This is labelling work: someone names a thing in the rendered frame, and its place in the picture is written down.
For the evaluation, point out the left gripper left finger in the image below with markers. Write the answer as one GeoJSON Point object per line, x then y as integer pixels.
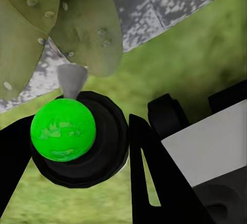
{"type": "Point", "coordinates": [15, 154]}

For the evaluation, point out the insectifuge atomizer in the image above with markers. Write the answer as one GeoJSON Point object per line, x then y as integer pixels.
{"type": "Point", "coordinates": [81, 138]}

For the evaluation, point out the pot plant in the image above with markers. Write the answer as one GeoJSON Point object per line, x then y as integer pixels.
{"type": "Point", "coordinates": [88, 32]}

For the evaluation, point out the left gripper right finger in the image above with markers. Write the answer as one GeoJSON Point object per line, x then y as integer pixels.
{"type": "Point", "coordinates": [179, 203]}

